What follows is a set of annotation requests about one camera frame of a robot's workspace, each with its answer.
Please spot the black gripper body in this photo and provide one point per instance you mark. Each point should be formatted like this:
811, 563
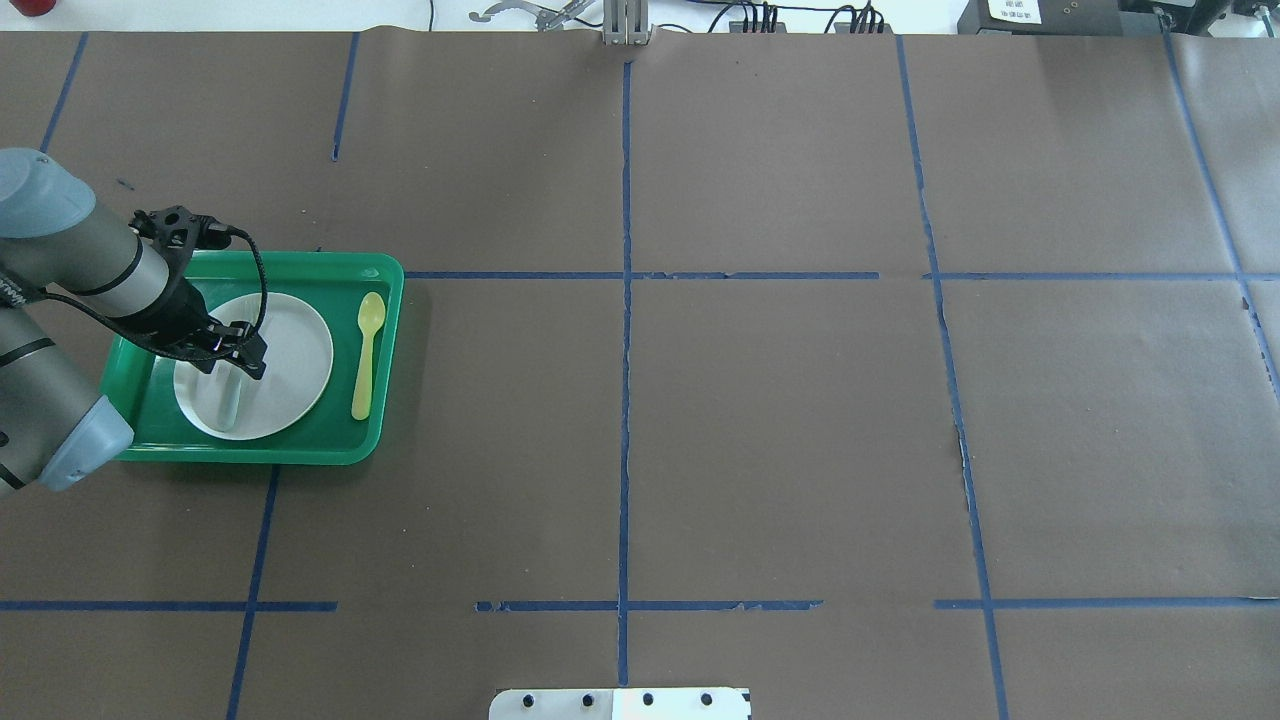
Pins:
183, 318

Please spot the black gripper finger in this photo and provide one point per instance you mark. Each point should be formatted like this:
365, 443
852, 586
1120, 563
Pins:
244, 347
204, 354

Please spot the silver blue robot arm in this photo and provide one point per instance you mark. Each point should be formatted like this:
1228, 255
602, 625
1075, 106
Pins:
62, 245

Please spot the white round plate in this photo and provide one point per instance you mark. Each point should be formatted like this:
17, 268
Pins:
300, 360

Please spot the green plastic tray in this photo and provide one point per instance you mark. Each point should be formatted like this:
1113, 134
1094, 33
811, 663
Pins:
141, 387

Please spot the yellow plastic spoon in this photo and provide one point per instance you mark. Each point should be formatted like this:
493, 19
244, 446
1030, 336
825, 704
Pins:
371, 318

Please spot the orange black connector strip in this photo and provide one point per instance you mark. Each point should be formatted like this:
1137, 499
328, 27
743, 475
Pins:
763, 18

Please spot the black desktop box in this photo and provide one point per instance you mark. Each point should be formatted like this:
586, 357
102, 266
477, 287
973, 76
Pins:
1051, 18

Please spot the green handled grabber stick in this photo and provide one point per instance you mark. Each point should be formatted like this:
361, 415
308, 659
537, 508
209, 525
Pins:
546, 18

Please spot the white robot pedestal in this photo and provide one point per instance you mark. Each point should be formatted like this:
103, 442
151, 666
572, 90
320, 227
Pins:
623, 703

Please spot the aluminium frame post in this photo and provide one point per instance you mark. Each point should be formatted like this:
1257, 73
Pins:
626, 23

